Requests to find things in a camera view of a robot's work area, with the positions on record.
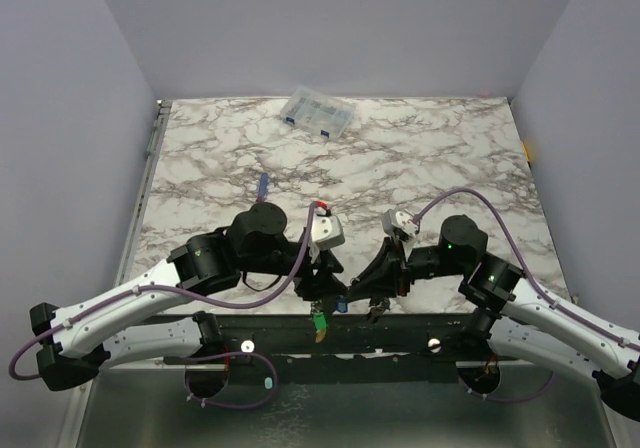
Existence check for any green key tag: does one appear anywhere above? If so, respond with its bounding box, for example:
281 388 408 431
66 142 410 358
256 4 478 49
312 313 328 332

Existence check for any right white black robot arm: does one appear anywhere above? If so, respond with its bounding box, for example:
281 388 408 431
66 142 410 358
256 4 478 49
347 211 639 420

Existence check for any black key tag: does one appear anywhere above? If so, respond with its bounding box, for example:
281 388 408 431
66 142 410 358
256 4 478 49
366 298 390 324

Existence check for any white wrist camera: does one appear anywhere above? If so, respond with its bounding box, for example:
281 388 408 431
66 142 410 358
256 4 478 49
381 209 419 242
309 214 345 251

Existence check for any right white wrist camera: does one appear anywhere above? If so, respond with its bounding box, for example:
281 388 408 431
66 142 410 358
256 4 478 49
381 209 419 242

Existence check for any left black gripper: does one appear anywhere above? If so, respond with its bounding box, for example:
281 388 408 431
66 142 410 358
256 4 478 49
241 240 349 301

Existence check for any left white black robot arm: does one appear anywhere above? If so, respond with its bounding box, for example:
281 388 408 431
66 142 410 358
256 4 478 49
29 201 346 392

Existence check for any blue key tag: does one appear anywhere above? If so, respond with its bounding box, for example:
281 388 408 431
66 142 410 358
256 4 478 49
336 298 349 314

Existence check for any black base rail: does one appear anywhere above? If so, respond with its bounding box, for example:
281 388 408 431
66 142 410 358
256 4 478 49
201 314 492 384

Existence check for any clear plastic organizer box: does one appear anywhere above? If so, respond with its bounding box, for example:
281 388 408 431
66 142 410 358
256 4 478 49
280 86 356 140

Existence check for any blue red screwdriver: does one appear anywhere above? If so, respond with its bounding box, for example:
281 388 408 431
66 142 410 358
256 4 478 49
256 173 270 203

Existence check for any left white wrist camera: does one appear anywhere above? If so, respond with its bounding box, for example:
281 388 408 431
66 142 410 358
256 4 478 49
309 214 345 251

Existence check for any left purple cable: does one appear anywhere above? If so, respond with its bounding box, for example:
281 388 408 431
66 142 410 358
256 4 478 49
8 200 331 382

